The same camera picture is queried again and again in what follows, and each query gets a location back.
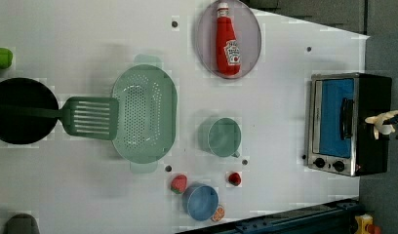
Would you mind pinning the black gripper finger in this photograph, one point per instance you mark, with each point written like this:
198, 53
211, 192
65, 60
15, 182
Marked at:
391, 121

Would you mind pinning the peeled toy banana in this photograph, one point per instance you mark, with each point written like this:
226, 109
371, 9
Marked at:
377, 122

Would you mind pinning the black toaster oven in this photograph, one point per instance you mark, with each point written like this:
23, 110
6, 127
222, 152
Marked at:
340, 141

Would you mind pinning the small red toy fruit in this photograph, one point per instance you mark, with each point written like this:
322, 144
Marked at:
234, 179

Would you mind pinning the green mug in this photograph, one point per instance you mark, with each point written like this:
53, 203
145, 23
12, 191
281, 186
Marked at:
220, 136

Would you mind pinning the red ketchup bottle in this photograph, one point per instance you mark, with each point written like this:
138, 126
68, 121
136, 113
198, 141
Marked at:
227, 49

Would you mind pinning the toy orange slice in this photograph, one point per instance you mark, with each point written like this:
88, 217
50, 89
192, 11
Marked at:
219, 214

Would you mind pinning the blue mug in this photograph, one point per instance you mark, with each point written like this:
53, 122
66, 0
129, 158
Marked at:
200, 201

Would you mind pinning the toy strawberry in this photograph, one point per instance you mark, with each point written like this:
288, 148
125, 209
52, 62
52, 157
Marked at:
178, 184

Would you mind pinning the green colander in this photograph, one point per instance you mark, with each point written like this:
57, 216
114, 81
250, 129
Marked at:
148, 102

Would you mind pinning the green slotted spatula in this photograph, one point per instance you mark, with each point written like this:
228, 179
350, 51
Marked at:
90, 117

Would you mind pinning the black frying pan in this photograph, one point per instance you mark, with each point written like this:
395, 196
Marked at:
17, 95

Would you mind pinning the black cylinder cup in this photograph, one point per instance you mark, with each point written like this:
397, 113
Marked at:
21, 224

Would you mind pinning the green toy pepper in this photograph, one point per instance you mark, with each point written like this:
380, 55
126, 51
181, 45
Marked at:
6, 58

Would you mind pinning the blue metal frame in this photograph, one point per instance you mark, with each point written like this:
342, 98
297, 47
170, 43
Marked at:
330, 218

